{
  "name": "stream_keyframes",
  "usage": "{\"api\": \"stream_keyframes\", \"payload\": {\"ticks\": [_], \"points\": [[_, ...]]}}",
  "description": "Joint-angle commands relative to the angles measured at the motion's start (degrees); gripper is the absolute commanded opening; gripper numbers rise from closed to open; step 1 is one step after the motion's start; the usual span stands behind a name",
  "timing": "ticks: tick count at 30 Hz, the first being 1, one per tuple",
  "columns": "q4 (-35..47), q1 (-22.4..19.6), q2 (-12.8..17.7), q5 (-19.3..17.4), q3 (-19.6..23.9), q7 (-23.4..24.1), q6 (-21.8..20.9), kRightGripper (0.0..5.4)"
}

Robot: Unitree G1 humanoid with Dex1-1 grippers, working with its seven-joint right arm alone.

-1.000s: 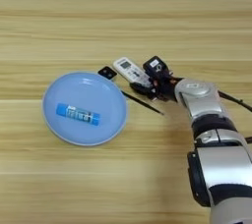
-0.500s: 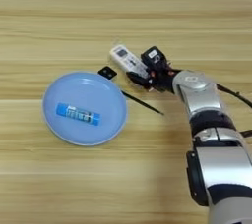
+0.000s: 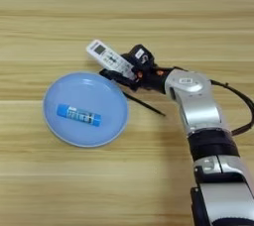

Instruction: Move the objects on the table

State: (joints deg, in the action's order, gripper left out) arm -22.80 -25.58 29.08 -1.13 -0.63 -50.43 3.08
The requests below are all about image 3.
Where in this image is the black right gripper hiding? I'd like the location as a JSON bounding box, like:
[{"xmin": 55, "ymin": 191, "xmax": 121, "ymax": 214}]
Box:
[{"xmin": 110, "ymin": 52, "xmax": 174, "ymax": 94}]

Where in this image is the light blue round plate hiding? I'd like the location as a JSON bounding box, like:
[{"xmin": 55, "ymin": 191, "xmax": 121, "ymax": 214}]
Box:
[{"xmin": 42, "ymin": 71, "xmax": 129, "ymax": 149}]

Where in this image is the black box with white label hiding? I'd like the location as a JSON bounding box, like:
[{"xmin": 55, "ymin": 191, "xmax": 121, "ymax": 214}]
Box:
[{"xmin": 129, "ymin": 44, "xmax": 156, "ymax": 69}]

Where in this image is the blue glue stick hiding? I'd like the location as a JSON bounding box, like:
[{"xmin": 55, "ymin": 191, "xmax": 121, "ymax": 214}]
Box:
[{"xmin": 57, "ymin": 103, "xmax": 102, "ymax": 128}]

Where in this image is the white remote control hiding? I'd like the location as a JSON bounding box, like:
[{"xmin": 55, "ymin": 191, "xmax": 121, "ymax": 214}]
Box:
[{"xmin": 85, "ymin": 39, "xmax": 138, "ymax": 81}]

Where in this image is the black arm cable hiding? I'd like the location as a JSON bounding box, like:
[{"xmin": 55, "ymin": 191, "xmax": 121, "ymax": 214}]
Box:
[{"xmin": 172, "ymin": 65, "xmax": 254, "ymax": 137}]

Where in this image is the thin black stick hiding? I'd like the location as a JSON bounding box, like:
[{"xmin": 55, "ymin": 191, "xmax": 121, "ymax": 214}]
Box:
[{"xmin": 122, "ymin": 90, "xmax": 167, "ymax": 118}]

